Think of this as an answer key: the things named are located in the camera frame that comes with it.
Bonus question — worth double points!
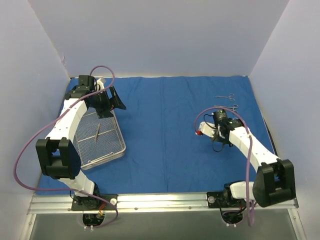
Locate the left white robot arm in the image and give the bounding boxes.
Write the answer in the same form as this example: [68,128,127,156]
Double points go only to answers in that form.
[35,75,126,210]

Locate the front aluminium rail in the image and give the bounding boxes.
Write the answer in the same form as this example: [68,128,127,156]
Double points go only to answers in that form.
[27,188,300,216]

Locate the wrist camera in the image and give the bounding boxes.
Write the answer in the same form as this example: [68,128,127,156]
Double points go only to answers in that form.
[195,121,216,138]
[96,78,106,89]

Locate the steel forceps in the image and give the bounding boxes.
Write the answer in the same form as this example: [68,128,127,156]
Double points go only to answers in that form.
[94,123,101,144]

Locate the blue surgical drape cloth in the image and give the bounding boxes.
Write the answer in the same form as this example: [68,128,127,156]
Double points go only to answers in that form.
[36,75,288,196]

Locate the wire mesh instrument tray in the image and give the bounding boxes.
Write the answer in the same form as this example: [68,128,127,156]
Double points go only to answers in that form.
[73,108,126,170]

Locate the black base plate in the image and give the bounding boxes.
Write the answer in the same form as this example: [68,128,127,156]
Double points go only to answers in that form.
[71,194,118,211]
[206,191,246,209]

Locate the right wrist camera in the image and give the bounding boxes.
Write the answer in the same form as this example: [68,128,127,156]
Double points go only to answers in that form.
[195,121,216,138]

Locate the steel tray divider rod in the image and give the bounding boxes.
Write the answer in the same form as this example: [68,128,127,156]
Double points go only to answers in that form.
[87,154,113,165]

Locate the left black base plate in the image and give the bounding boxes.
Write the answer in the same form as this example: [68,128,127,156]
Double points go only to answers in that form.
[71,194,118,211]

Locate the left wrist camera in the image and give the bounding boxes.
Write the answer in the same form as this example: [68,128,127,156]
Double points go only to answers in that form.
[96,78,106,89]

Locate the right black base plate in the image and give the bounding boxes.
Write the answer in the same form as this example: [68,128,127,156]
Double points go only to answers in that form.
[206,191,246,209]

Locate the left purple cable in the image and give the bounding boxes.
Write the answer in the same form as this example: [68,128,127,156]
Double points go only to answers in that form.
[12,65,119,229]

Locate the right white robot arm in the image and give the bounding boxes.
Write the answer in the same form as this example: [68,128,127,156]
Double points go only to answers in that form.
[213,109,296,208]

